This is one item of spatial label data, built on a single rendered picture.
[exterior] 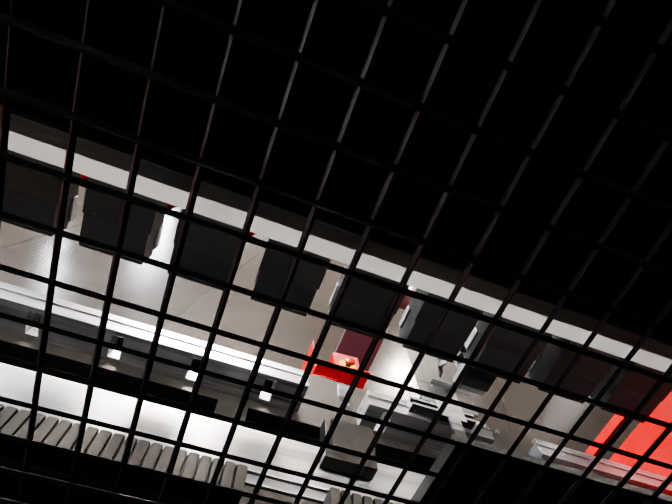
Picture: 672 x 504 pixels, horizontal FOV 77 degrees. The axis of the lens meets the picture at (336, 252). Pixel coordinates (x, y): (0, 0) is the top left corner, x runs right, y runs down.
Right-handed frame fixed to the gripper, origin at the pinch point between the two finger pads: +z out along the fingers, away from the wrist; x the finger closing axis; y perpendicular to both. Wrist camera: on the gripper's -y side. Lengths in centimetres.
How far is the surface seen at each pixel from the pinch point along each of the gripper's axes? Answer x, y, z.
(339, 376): -25.4, -30.2, 7.5
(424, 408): -8.6, 5.7, 11.3
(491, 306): -8.3, 30.8, -15.0
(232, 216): -73, 31, -15
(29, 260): -205, -183, -16
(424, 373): -5.0, -6.3, 0.6
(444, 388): 0.5, -2.3, 3.7
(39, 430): -89, 38, 33
